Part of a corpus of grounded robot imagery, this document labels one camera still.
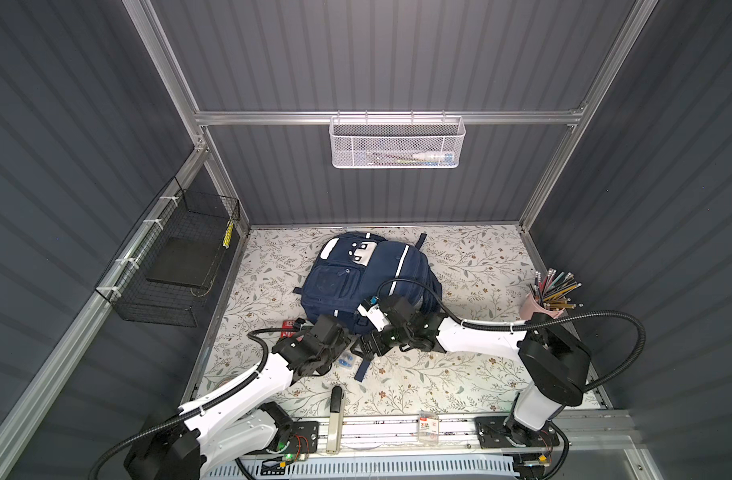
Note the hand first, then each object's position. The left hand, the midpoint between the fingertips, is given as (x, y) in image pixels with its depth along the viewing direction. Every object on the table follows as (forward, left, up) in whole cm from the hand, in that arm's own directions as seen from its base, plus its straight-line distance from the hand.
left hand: (344, 343), depth 83 cm
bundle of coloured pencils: (+11, -62, +6) cm, 63 cm away
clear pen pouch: (-2, 0, -7) cm, 7 cm away
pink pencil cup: (+7, -55, +2) cm, 56 cm away
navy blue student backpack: (+22, -3, +5) cm, 23 cm away
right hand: (-1, -5, 0) cm, 5 cm away
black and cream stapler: (-21, +3, -4) cm, 22 cm away
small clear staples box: (-22, -20, -4) cm, 30 cm away
